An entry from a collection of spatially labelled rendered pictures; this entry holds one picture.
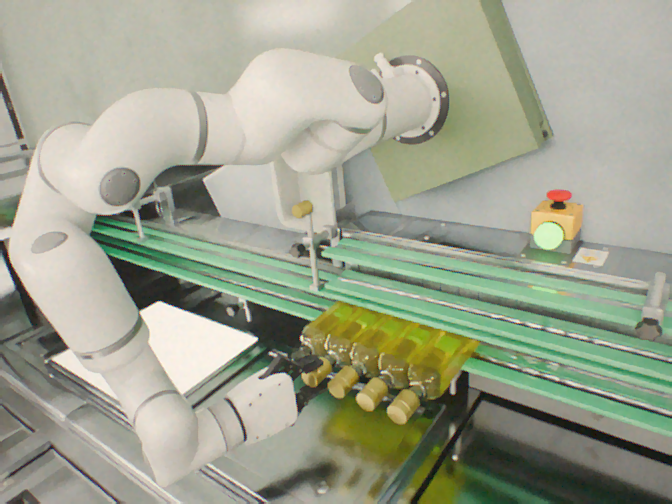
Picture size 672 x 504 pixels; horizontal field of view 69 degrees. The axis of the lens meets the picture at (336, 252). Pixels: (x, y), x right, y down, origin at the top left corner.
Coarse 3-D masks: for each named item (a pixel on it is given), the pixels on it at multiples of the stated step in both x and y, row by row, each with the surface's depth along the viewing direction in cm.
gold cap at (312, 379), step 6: (324, 360) 87; (324, 366) 86; (330, 366) 87; (312, 372) 84; (318, 372) 85; (324, 372) 85; (330, 372) 87; (306, 378) 85; (312, 378) 84; (318, 378) 84; (312, 384) 85
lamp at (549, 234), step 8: (544, 224) 83; (552, 224) 83; (536, 232) 84; (544, 232) 82; (552, 232) 82; (560, 232) 82; (536, 240) 84; (544, 240) 83; (552, 240) 82; (560, 240) 82; (552, 248) 83
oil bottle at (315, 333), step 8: (336, 304) 102; (344, 304) 101; (352, 304) 101; (328, 312) 99; (336, 312) 99; (344, 312) 98; (352, 312) 99; (320, 320) 97; (328, 320) 96; (336, 320) 96; (344, 320) 97; (304, 328) 95; (312, 328) 94; (320, 328) 94; (328, 328) 94; (304, 336) 93; (312, 336) 92; (320, 336) 92; (312, 344) 92; (320, 344) 92; (320, 352) 93
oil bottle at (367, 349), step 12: (384, 324) 93; (396, 324) 93; (408, 324) 93; (372, 336) 90; (384, 336) 89; (396, 336) 90; (360, 348) 87; (372, 348) 87; (384, 348) 87; (360, 360) 86; (372, 360) 85; (372, 372) 86
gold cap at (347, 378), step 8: (344, 368) 84; (352, 368) 84; (336, 376) 82; (344, 376) 82; (352, 376) 83; (328, 384) 82; (336, 384) 81; (344, 384) 81; (352, 384) 82; (336, 392) 82; (344, 392) 81
